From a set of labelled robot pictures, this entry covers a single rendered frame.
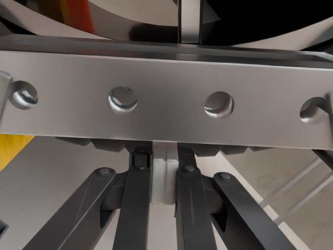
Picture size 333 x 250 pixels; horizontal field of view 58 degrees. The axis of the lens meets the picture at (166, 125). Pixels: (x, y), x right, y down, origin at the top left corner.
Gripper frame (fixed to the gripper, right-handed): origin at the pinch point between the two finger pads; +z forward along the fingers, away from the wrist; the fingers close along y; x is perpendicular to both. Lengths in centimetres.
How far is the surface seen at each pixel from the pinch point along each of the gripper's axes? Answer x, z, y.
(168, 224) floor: -98, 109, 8
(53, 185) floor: -53, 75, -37
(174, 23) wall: -10, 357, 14
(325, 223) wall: -298, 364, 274
